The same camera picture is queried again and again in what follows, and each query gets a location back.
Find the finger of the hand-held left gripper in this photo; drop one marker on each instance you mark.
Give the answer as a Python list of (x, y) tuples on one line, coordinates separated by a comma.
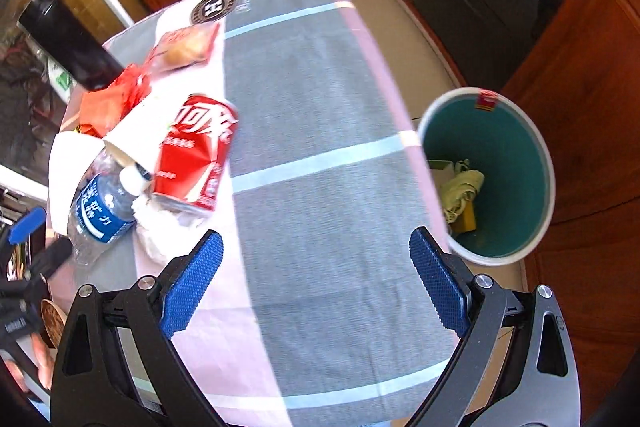
[(50, 258), (27, 224)]

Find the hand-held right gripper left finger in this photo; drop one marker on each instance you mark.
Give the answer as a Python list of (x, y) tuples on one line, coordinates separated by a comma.
[(192, 282)]

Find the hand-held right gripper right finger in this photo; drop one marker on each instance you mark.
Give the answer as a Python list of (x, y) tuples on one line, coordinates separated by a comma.
[(440, 282)]

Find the white tissue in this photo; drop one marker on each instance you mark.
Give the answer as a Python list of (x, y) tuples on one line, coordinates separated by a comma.
[(155, 232)]

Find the orange biscuit packet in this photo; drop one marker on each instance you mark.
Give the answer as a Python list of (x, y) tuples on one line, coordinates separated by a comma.
[(100, 109)]

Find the white paper cup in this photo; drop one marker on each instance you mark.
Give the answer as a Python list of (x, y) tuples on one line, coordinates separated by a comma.
[(140, 132)]

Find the white bin with teal inside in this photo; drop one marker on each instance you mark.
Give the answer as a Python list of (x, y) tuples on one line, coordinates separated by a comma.
[(500, 147)]

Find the red yellow snack wrapper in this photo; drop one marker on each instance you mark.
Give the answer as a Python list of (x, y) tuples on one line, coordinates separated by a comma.
[(134, 82)]

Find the person's left hand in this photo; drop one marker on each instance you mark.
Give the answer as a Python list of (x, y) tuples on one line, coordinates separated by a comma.
[(44, 359)]

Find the brown round disc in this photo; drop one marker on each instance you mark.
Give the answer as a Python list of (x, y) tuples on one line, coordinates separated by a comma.
[(52, 322)]

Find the small yellow box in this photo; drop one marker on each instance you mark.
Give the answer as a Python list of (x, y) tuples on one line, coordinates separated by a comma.
[(467, 219)]

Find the clear water bottle blue label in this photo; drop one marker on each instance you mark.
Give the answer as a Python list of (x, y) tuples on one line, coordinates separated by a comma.
[(97, 207)]

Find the pale green crumpled wrapper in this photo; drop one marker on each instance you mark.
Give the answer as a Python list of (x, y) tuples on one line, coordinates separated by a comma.
[(462, 189)]

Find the red soda can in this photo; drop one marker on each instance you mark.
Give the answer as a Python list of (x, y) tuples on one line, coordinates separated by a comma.
[(192, 157)]

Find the white green plastic bag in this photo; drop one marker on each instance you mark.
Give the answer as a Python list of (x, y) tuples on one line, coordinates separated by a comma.
[(61, 79)]

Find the black cylindrical flask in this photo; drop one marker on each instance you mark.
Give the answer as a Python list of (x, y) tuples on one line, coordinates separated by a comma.
[(65, 42)]

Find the grey pink striped tablecloth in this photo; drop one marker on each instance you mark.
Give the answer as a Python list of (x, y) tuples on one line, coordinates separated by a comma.
[(320, 132)]

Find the clear bread packet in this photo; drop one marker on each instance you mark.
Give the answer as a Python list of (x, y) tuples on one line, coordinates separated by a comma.
[(187, 47)]

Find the tall wooden cabinet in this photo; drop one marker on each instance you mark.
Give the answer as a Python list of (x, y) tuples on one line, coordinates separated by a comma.
[(590, 57)]

